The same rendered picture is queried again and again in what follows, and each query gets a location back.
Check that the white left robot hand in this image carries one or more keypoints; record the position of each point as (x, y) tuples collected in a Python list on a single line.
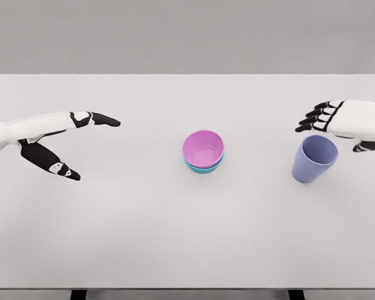
[(50, 123)]

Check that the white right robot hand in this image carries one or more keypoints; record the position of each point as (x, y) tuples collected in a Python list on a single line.
[(359, 120)]

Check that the lavender cup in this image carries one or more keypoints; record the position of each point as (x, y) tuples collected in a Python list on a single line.
[(309, 170)]

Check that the pink bowl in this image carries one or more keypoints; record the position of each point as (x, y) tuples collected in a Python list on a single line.
[(203, 147)]

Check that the teal bowl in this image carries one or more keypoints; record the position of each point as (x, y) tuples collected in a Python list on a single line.
[(203, 170)]

